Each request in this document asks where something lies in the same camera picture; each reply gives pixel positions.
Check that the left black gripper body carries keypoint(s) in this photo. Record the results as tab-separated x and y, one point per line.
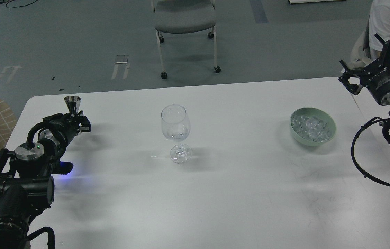
55	137

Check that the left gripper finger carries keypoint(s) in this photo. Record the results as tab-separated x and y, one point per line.
83	123
55	118

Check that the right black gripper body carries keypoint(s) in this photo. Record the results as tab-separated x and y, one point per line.
377	80

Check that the steel double jigger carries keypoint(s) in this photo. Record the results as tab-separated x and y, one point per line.
73	104

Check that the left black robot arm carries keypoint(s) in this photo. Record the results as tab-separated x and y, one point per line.
26	177

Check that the pile of ice cubes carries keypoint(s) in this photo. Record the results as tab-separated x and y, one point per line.
311	128

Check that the clear wine glass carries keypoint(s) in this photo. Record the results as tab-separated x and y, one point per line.
175	126

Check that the white office chair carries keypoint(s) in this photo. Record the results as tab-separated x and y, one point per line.
360	54

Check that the green bowl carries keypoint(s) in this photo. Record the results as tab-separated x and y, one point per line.
309	111

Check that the grey office chair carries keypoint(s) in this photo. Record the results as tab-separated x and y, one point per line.
184	17

